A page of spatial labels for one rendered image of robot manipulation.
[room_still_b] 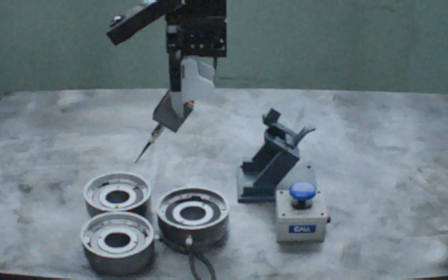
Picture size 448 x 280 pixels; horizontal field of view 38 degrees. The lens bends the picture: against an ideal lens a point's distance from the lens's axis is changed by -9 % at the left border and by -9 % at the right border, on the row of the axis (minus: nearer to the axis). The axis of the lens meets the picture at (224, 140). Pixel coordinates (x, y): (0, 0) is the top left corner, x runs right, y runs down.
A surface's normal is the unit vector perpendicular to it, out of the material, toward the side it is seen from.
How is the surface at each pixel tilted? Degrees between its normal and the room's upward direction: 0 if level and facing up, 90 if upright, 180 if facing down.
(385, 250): 0
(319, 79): 90
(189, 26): 90
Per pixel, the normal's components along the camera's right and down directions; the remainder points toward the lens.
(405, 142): 0.00, -0.87
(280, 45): -0.01, 0.50
